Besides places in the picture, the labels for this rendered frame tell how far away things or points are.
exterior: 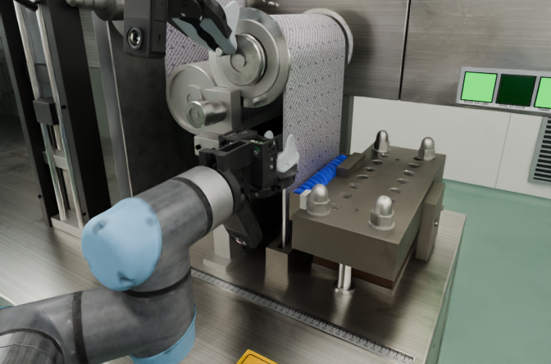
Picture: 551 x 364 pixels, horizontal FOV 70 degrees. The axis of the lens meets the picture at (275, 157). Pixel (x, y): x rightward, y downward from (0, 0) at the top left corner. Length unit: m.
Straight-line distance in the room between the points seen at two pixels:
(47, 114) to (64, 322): 0.43
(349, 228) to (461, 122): 2.74
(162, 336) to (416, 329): 0.35
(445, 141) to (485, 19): 2.53
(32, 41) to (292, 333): 0.64
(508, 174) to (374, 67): 2.57
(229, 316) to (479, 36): 0.65
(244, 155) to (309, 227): 0.17
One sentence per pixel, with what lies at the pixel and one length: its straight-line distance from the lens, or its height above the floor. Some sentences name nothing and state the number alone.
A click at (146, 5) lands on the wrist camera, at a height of 1.33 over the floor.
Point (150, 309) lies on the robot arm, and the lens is 0.43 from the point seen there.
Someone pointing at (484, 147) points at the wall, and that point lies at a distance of 3.30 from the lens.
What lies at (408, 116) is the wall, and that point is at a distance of 3.32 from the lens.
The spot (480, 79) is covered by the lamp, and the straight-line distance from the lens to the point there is 0.84.
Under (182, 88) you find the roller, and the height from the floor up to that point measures 1.19.
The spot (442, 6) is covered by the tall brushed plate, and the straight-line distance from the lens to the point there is 0.84.
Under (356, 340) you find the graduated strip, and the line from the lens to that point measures 0.60.
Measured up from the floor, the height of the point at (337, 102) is 1.15.
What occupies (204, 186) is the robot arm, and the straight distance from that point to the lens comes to 0.43.
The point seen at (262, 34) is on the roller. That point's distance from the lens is 0.59.
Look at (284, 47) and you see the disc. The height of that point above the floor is 1.27.
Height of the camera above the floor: 1.32
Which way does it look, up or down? 21 degrees down
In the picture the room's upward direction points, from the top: straight up
